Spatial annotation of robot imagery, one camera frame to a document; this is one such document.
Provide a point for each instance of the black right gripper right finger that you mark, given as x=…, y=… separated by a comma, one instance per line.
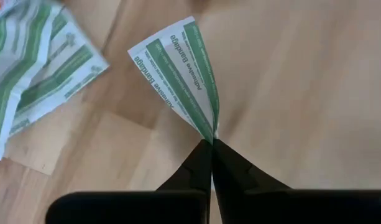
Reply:
x=271, y=205

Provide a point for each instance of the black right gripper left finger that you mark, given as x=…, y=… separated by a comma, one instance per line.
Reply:
x=177, y=205

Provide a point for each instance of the green striped bandage packet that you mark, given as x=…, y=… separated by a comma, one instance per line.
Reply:
x=19, y=62
x=177, y=77
x=69, y=68

